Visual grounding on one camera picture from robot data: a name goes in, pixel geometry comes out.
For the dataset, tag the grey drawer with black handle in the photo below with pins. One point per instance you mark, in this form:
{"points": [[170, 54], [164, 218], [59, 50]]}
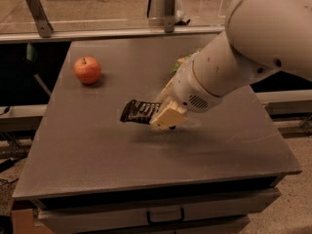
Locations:
{"points": [[225, 213]]}

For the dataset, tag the green rice chip bag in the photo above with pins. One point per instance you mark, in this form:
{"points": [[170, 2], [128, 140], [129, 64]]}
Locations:
{"points": [[181, 61]]}

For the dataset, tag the metal bracket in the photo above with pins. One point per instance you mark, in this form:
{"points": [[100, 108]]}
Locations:
{"points": [[43, 26], [169, 15]]}

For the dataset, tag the black rxbar chocolate bar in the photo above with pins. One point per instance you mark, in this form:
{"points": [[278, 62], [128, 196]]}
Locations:
{"points": [[139, 111]]}

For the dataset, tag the middle metal bracket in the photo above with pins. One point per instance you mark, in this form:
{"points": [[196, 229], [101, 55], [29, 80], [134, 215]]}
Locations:
{"points": [[169, 15]]}

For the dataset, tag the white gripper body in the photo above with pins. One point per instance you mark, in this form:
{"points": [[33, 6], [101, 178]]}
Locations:
{"points": [[187, 88]]}

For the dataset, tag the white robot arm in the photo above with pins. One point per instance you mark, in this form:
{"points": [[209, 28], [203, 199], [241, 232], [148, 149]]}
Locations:
{"points": [[260, 38]]}

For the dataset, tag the metal railing bar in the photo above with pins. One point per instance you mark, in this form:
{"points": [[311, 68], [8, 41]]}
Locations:
{"points": [[58, 36]]}

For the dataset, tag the left metal bracket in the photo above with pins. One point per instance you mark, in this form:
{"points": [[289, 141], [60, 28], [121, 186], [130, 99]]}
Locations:
{"points": [[43, 26]]}

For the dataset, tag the red apple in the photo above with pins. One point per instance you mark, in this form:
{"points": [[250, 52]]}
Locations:
{"points": [[87, 70]]}

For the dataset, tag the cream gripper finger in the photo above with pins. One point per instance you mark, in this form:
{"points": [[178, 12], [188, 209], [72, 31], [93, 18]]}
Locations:
{"points": [[171, 113]]}

